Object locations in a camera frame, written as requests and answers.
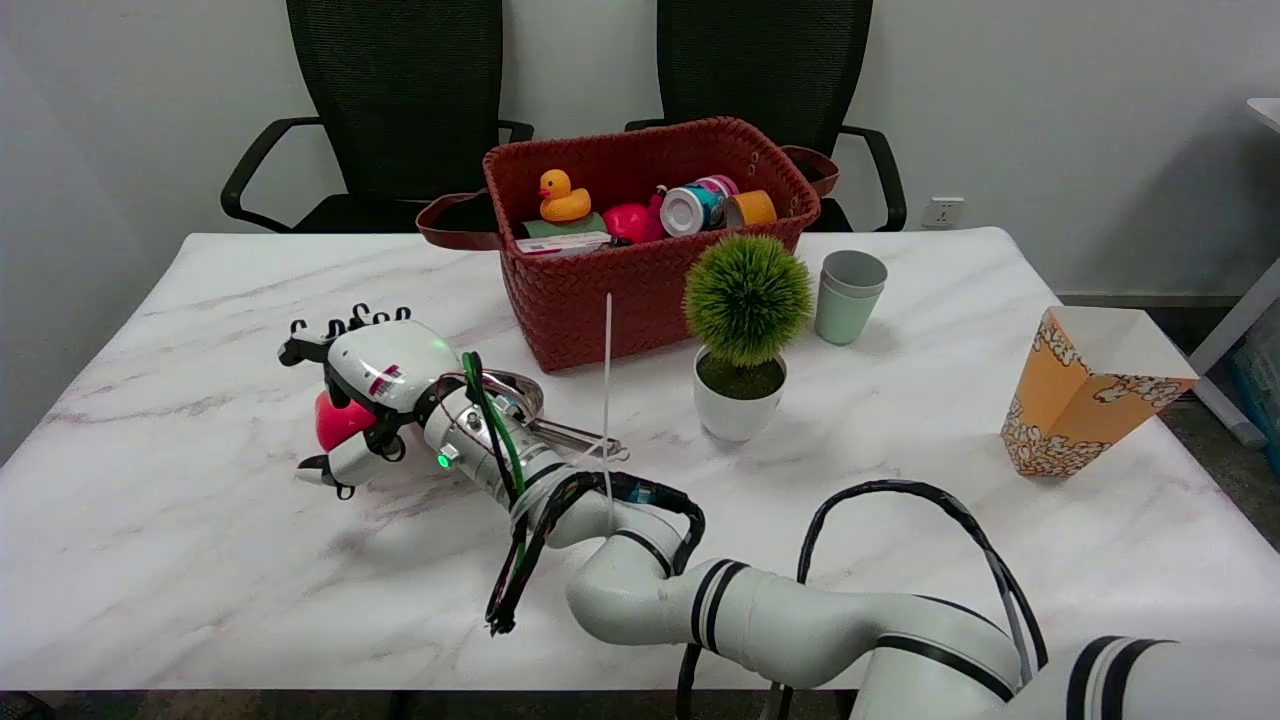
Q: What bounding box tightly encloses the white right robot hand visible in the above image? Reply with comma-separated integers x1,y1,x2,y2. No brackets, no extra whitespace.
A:
280,304,467,500

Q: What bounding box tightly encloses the red toy mango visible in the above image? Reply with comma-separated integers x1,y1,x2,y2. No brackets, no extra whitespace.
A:
316,391,377,452

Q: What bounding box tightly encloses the green ball plant white pot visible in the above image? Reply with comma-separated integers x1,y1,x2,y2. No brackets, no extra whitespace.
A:
683,233,814,444

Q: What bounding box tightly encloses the shiny metal scoop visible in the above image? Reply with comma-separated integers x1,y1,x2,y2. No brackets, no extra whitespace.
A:
478,369,630,462

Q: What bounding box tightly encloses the white and pink carton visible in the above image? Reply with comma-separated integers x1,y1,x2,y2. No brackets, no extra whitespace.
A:
515,232,612,256

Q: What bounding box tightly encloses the long white zip tie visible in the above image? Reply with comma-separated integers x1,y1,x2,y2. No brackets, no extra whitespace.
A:
600,292,617,531

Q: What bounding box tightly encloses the yellow rubber duck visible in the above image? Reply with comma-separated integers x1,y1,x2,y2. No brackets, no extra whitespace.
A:
538,169,593,224

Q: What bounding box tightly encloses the green flat block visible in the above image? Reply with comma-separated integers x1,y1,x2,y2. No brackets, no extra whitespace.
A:
522,212,607,239

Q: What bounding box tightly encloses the pink plastic toy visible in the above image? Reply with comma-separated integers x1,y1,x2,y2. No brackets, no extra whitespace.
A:
602,195,668,245

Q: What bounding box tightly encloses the black mesh office chair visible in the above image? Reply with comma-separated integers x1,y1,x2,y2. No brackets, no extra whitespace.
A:
221,0,535,234
626,0,908,233

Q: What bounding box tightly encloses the can with white lid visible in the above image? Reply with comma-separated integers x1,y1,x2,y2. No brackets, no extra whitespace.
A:
660,185,726,238

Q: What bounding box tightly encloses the orange tape roll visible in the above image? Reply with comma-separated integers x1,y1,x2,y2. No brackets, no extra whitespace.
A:
725,190,778,229

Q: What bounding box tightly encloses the pale green plastic cup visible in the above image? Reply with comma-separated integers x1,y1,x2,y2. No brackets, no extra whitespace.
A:
814,270,886,347

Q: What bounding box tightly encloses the grey plastic cup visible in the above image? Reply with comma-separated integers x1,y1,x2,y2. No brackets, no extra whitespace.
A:
822,250,889,299

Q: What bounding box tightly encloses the orange popcorn box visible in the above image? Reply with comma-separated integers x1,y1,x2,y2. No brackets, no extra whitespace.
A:
1001,306,1199,478

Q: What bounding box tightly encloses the white side table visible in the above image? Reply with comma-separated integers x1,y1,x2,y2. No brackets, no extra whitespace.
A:
1188,97,1280,449

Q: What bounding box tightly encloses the blue storage bin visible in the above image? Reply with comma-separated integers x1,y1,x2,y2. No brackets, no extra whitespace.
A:
1230,320,1280,476

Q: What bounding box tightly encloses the green and black cable bundle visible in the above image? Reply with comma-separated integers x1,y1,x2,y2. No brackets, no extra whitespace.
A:
461,350,707,637

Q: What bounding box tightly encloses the red woven basket with handles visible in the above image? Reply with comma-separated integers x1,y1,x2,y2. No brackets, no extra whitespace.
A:
416,117,841,373

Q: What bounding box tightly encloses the thick black cable loop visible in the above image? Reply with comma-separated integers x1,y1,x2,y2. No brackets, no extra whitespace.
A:
797,479,1050,693

